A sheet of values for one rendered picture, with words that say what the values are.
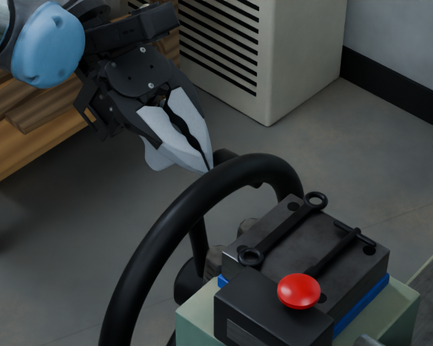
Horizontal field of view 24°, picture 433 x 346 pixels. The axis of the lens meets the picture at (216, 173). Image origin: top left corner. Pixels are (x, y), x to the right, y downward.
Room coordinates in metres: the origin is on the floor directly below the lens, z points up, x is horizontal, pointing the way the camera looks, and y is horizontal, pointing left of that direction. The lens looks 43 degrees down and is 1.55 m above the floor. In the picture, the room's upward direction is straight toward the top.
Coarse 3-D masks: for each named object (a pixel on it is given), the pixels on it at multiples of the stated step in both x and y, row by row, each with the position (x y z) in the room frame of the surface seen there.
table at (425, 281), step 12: (432, 264) 0.59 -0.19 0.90; (420, 276) 0.58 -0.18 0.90; (432, 276) 0.58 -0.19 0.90; (420, 288) 0.56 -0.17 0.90; (432, 288) 0.56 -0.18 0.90; (420, 300) 0.55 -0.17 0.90; (432, 300) 0.55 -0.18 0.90; (420, 312) 0.54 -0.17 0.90; (432, 312) 0.54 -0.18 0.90; (420, 324) 0.53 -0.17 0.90; (432, 324) 0.53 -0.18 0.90; (420, 336) 0.51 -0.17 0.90; (432, 336) 0.51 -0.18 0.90
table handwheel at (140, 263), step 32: (256, 160) 0.68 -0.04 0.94; (192, 192) 0.63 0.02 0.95; (224, 192) 0.64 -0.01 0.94; (288, 192) 0.72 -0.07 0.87; (160, 224) 0.60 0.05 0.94; (192, 224) 0.61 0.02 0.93; (160, 256) 0.58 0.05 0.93; (128, 288) 0.56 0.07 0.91; (192, 288) 0.63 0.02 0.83; (128, 320) 0.55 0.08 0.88
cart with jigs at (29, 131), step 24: (168, 0) 1.85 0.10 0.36; (168, 48) 1.85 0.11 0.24; (0, 72) 1.81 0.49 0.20; (0, 96) 1.72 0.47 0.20; (24, 96) 1.72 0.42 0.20; (48, 96) 1.72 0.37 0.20; (72, 96) 1.72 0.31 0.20; (0, 120) 1.66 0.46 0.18; (24, 120) 1.64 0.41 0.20; (48, 120) 1.66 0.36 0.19; (72, 120) 1.66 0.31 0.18; (0, 144) 1.59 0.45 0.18; (24, 144) 1.59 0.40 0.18; (48, 144) 1.59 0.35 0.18; (0, 168) 1.51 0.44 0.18
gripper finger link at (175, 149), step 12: (144, 108) 0.76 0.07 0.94; (156, 108) 0.77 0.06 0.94; (144, 120) 0.75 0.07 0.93; (156, 120) 0.75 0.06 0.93; (168, 120) 0.76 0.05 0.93; (156, 132) 0.74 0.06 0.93; (168, 132) 0.74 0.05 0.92; (168, 144) 0.73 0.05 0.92; (180, 144) 0.74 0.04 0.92; (156, 156) 0.75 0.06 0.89; (168, 156) 0.73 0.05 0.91; (180, 156) 0.73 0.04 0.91; (192, 156) 0.73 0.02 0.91; (156, 168) 0.75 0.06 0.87; (192, 168) 0.72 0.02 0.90; (204, 168) 0.72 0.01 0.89
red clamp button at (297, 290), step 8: (280, 280) 0.47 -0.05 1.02; (288, 280) 0.46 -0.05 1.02; (296, 280) 0.46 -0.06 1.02; (304, 280) 0.46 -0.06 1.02; (312, 280) 0.46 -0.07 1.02; (280, 288) 0.46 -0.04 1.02; (288, 288) 0.46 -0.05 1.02; (296, 288) 0.46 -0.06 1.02; (304, 288) 0.46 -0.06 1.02; (312, 288) 0.46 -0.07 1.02; (280, 296) 0.45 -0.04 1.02; (288, 296) 0.45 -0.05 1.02; (296, 296) 0.45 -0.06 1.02; (304, 296) 0.45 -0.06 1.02; (312, 296) 0.45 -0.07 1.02; (288, 304) 0.45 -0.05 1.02; (296, 304) 0.44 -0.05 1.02; (304, 304) 0.44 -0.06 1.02; (312, 304) 0.45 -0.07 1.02
